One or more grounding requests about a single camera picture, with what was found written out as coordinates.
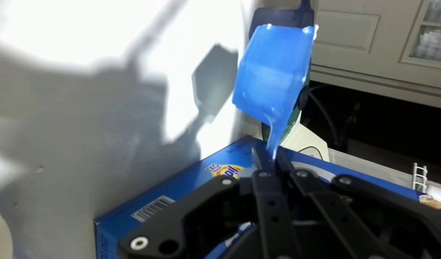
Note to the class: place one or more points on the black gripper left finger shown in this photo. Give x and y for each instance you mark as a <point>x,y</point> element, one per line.
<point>272,217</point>

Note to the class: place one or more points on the white panel door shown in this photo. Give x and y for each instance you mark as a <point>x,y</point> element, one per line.
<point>354,44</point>

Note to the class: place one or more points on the blue plastic scoop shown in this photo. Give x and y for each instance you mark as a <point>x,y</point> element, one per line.
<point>272,81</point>

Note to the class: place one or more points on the white washing machine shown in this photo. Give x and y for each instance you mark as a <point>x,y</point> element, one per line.
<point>85,48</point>

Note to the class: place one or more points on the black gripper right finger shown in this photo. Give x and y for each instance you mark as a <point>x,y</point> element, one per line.
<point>354,217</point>

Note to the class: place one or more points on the blue cardboard detergent box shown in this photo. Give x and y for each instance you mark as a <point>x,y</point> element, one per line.
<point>182,192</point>

